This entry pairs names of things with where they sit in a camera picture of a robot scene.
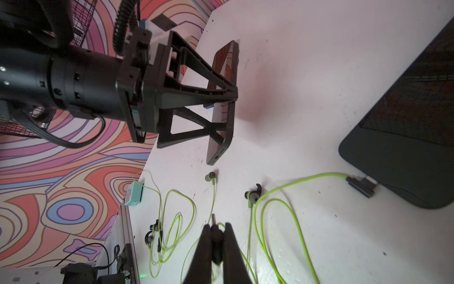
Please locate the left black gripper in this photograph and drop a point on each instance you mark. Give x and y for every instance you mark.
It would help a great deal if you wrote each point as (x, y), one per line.
(168, 73)

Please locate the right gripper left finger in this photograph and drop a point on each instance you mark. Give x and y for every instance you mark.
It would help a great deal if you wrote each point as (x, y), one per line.
(200, 268)

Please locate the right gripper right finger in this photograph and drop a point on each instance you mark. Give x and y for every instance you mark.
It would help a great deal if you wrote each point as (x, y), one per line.
(234, 269)

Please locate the black smartphone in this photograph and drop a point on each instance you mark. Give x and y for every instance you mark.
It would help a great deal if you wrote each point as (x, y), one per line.
(226, 64)
(406, 140)

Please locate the green earphones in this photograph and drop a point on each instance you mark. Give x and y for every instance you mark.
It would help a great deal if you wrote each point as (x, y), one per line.
(166, 232)
(218, 246)
(275, 235)

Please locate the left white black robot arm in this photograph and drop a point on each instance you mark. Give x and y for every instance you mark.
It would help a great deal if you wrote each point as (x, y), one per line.
(39, 66)

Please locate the teal alarm clock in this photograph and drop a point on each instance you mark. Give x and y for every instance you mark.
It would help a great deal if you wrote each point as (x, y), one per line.
(134, 194)

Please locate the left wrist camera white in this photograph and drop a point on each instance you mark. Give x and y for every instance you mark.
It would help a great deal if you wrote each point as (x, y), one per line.
(158, 25)

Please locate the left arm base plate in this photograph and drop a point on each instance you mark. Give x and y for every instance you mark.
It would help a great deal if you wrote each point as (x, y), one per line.
(121, 269)

